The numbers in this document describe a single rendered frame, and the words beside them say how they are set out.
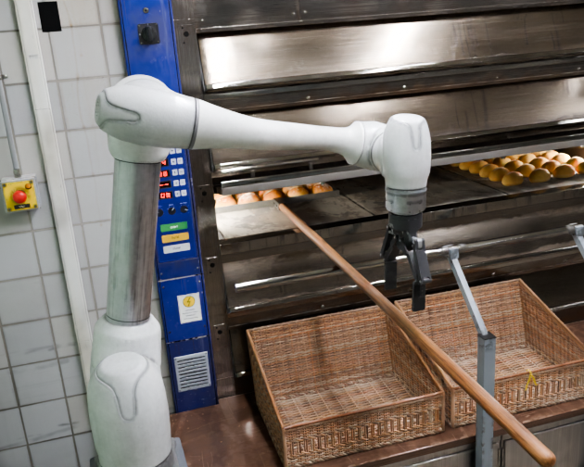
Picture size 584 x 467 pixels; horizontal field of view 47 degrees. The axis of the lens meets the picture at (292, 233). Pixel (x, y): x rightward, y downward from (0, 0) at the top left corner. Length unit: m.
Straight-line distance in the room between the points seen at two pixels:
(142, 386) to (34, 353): 1.08
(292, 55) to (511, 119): 0.88
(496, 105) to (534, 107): 0.16
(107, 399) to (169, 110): 0.58
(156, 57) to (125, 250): 0.85
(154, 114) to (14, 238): 1.13
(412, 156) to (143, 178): 0.57
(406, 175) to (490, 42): 1.24
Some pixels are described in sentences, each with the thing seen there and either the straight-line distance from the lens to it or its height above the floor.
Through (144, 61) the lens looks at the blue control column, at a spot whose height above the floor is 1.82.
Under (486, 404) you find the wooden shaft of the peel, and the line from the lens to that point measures 1.38.
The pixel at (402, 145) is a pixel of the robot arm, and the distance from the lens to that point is 1.44.
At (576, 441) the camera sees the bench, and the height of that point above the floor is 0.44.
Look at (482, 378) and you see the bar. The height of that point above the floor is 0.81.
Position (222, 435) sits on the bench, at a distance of 2.41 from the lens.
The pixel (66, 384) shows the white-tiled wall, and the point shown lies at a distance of 2.52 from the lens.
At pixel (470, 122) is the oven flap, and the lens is 2.60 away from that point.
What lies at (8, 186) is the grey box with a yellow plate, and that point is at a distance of 2.21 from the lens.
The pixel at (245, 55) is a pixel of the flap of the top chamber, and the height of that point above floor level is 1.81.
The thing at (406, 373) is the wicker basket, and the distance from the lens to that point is 2.55.
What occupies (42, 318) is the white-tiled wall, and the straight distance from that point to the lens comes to 2.41.
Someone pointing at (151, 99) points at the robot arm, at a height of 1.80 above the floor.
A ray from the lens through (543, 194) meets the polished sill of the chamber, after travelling 2.86.
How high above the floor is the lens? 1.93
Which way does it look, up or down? 18 degrees down
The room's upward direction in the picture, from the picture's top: 4 degrees counter-clockwise
